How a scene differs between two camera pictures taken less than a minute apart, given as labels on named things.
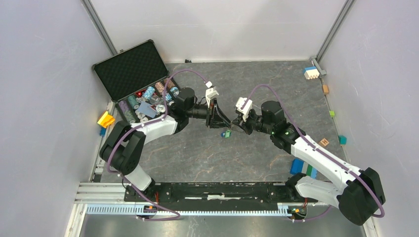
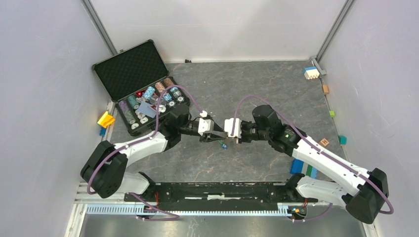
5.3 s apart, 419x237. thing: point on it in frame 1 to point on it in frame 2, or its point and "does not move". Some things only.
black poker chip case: (138, 80) does not move
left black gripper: (215, 118) to (209, 137)
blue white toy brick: (311, 72) does not move
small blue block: (103, 131) does not move
